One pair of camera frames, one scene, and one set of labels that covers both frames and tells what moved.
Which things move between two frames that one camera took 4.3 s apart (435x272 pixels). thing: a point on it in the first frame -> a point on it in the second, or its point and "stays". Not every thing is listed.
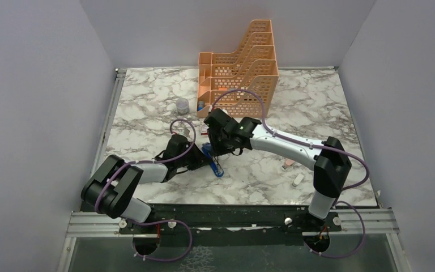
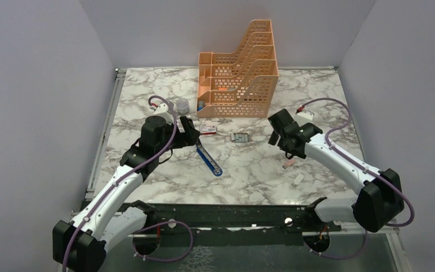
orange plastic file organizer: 244,82 stays
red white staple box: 204,130 stays
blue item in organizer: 200,105 stays
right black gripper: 217,149 -> 294,152
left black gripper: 200,158 -> 189,137
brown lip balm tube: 288,162 stays
